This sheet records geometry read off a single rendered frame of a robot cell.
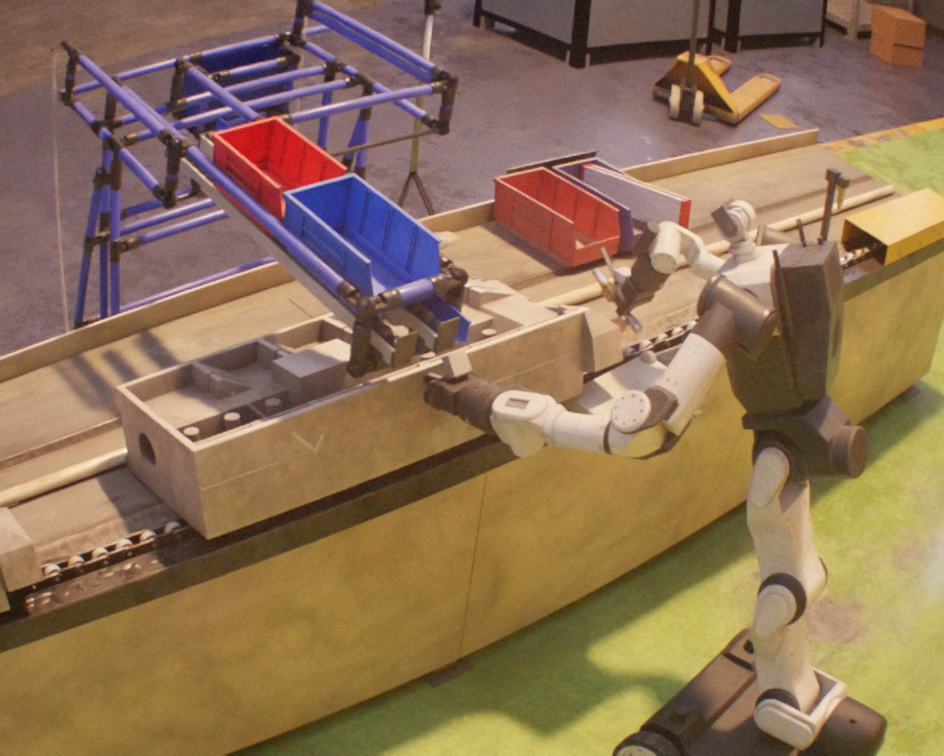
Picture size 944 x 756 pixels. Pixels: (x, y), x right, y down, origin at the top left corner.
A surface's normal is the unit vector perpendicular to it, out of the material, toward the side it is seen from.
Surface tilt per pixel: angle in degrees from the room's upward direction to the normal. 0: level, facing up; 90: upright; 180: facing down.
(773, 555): 90
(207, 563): 90
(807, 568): 44
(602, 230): 88
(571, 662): 0
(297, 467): 80
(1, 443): 0
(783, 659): 90
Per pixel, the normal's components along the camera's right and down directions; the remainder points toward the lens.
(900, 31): 0.39, 0.51
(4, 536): 0.56, -0.13
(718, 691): 0.08, -0.85
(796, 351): -0.47, 0.33
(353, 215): -0.77, 0.25
